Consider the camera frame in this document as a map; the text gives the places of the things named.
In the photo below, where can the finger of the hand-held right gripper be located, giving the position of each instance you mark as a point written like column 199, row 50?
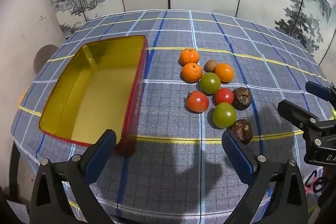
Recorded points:
column 316, row 89
column 296, row 112

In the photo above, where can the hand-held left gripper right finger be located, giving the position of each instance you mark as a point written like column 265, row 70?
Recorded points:
column 237, row 158

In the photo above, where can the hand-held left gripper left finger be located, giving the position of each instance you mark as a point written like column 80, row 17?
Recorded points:
column 101, row 158

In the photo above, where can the dark passion fruit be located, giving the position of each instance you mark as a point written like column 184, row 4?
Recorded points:
column 242, row 130

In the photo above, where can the green tomato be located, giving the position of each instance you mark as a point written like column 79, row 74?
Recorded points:
column 224, row 115
column 210, row 83

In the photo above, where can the small red tomato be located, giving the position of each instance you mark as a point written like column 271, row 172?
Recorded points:
column 224, row 96

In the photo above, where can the large red tomato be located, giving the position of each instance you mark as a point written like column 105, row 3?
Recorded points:
column 197, row 101

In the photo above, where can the gold and red tin box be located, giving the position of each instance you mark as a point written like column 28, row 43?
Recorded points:
column 99, row 87

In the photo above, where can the smooth orange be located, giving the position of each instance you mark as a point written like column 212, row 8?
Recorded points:
column 224, row 72

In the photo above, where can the orange mandarin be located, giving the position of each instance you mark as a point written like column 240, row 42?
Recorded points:
column 189, row 57
column 192, row 72

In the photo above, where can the blue plaid tablecloth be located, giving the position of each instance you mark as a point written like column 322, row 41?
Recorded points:
column 168, row 161

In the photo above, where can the brown kiwi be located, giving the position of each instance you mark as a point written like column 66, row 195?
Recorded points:
column 210, row 65

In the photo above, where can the white cardboard box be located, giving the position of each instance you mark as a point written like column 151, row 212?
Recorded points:
column 15, row 209

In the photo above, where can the grey round stone disc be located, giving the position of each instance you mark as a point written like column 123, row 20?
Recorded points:
column 43, row 56

